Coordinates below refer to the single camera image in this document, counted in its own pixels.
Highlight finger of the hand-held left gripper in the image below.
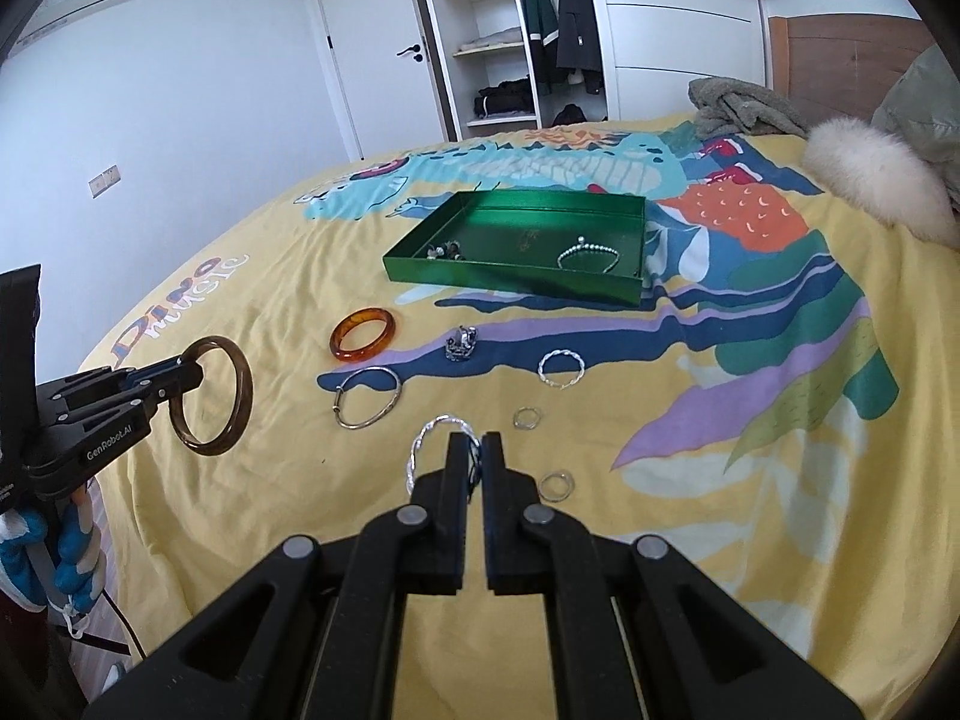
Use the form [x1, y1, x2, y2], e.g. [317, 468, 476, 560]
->
[82, 378, 204, 422]
[75, 354, 206, 407]

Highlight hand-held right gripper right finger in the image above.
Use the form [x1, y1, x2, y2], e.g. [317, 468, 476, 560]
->
[482, 431, 867, 720]

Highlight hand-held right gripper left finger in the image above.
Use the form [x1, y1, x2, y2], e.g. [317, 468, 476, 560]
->
[81, 431, 472, 720]

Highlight large twisted silver bangle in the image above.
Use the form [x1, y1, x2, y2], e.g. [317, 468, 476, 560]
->
[407, 414, 481, 500]

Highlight dark brown bangle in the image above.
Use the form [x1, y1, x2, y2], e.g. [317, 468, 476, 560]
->
[166, 336, 254, 457]

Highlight small twisted silver bracelet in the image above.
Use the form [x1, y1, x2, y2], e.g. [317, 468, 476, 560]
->
[537, 349, 586, 391]

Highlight silver wristwatch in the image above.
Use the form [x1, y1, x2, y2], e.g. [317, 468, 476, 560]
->
[444, 324, 481, 362]

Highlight thin silver bangle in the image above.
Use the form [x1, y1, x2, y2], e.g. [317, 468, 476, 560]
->
[332, 366, 403, 431]

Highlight amber bangle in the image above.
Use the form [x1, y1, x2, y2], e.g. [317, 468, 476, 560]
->
[329, 306, 396, 365]

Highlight green tray box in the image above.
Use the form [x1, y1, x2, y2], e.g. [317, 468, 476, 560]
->
[382, 191, 649, 308]

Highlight person's left hand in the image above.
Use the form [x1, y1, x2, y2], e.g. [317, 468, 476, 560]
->
[0, 493, 103, 614]

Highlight dinosaur printed yellow bedsheet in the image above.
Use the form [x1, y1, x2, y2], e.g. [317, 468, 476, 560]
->
[15, 114, 960, 720]

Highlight white air conditioner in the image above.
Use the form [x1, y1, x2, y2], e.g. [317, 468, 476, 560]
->
[0, 0, 143, 61]

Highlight white door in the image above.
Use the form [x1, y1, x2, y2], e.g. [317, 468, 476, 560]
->
[311, 0, 451, 162]

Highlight black folded clothes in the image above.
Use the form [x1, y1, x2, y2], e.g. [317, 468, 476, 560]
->
[472, 79, 535, 119]

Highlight light grey folded clothes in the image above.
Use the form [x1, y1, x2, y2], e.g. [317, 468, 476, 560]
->
[454, 28, 522, 53]

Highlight grey fleece blanket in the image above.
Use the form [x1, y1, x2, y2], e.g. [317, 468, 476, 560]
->
[688, 77, 811, 140]

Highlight green hanging jacket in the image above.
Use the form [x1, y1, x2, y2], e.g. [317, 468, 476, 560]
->
[521, 0, 562, 97]

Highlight white wardrobe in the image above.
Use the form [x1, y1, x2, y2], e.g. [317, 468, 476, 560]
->
[411, 0, 773, 142]

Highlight black hanging jacket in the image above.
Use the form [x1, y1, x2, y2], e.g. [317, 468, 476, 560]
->
[555, 0, 605, 95]

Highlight white fur pillow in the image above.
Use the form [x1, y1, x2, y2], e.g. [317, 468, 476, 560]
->
[802, 118, 957, 241]

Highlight wooden headboard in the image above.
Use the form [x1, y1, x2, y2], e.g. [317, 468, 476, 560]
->
[771, 15, 935, 128]

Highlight pale green duvet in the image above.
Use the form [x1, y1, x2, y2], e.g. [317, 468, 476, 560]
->
[870, 45, 960, 211]

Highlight black cable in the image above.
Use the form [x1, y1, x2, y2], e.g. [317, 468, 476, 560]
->
[45, 592, 151, 661]

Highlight silver chain necklace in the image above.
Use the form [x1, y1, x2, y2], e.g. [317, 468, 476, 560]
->
[556, 236, 620, 275]

